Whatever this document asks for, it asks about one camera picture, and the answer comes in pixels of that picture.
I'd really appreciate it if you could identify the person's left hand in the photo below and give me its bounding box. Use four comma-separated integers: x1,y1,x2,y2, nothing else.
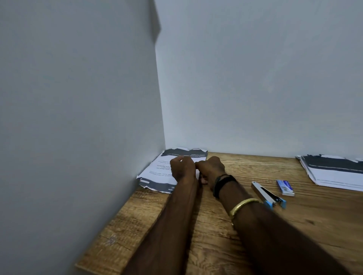
170,155,197,182

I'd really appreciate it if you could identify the person's right hand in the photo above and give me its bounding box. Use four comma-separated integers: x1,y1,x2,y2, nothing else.
195,156,226,192

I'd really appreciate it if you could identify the stack of printed paper sheets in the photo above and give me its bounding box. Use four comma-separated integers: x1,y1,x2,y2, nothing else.
136,147,208,194

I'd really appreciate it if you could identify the person's left forearm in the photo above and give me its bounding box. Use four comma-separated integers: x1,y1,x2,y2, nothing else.
123,176,199,275

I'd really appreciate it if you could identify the person's right forearm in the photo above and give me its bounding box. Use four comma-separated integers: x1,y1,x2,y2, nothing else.
214,175,352,275

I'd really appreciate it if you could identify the black wrist band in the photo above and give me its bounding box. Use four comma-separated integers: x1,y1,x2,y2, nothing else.
213,175,237,199

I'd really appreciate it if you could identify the gold bangle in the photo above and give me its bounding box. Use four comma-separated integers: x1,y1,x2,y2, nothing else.
229,198,261,224

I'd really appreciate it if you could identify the blue and silver stapler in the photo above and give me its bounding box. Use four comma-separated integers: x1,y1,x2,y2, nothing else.
251,181,287,211

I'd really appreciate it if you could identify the blue staples box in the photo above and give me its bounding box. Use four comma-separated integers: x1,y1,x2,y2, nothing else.
276,180,295,197

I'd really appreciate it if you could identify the pile of printed paper sheets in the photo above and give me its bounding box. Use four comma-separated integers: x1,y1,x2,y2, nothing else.
296,154,363,192

